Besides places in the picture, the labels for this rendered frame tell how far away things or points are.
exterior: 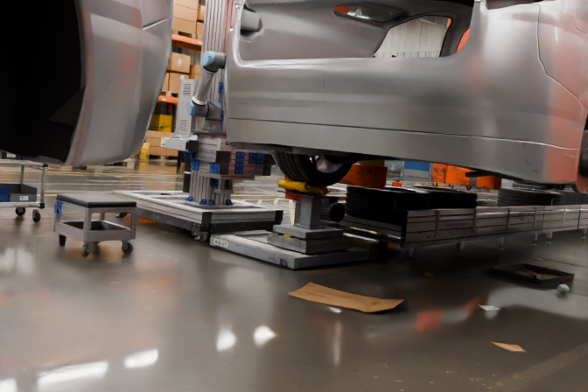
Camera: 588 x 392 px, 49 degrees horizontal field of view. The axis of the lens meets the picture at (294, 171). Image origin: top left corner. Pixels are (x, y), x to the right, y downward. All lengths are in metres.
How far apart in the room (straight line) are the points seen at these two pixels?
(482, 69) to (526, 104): 0.22
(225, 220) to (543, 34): 2.95
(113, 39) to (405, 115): 1.72
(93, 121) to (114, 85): 0.08
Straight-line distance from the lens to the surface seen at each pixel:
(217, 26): 5.28
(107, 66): 1.24
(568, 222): 7.51
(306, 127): 3.11
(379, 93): 2.80
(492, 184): 6.35
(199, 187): 5.27
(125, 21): 1.28
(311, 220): 4.38
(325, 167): 4.50
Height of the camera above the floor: 0.83
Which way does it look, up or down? 3 degrees down
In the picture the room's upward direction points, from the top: 5 degrees clockwise
